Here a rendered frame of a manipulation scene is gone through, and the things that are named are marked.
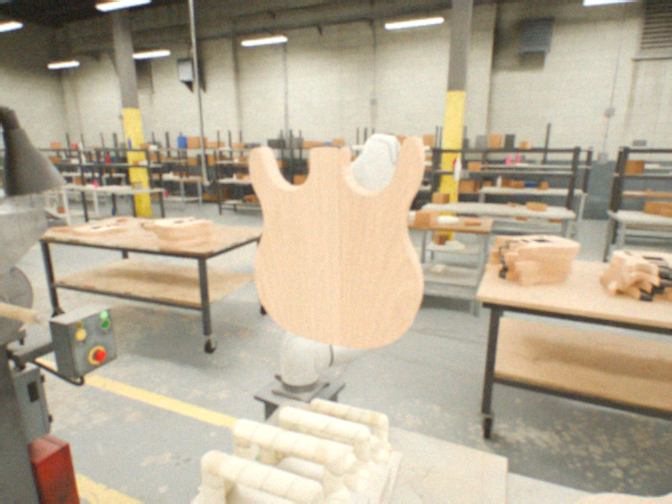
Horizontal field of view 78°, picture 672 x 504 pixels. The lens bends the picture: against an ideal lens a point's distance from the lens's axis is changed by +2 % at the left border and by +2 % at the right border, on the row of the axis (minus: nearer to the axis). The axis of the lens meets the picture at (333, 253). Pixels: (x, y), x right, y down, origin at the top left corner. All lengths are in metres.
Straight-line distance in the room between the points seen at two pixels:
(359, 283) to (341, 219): 0.13
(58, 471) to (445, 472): 1.39
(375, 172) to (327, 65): 11.91
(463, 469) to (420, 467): 0.10
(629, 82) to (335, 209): 11.25
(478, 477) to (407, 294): 0.52
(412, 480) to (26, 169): 1.17
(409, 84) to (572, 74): 3.79
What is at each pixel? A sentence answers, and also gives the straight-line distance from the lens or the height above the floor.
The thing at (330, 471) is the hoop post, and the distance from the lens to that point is 0.72.
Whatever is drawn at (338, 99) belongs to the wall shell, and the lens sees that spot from 12.66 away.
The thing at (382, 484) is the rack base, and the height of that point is 1.02.
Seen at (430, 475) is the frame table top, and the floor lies 0.93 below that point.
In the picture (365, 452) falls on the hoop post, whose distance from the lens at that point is 0.90.
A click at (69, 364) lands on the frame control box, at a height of 0.97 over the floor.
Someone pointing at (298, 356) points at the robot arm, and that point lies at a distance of 1.64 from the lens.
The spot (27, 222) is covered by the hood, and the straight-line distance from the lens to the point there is 1.15.
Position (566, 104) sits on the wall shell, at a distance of 11.67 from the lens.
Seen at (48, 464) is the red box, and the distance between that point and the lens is 1.92.
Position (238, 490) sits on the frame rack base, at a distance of 0.82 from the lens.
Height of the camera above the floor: 1.66
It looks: 14 degrees down
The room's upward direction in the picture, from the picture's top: straight up
